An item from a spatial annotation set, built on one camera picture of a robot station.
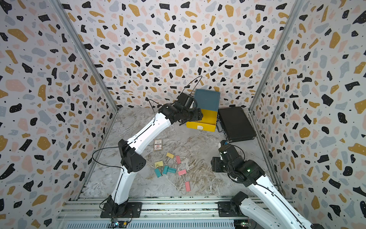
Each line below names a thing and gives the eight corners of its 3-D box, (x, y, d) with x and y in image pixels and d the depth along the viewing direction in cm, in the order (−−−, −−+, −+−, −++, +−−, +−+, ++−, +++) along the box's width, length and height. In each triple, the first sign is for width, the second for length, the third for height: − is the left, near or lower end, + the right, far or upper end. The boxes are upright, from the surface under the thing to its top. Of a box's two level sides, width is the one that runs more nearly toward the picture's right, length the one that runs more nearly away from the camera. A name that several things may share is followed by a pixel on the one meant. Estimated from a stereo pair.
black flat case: (226, 144, 103) (229, 138, 97) (216, 115, 122) (217, 108, 116) (253, 140, 106) (257, 134, 100) (239, 112, 124) (241, 106, 118)
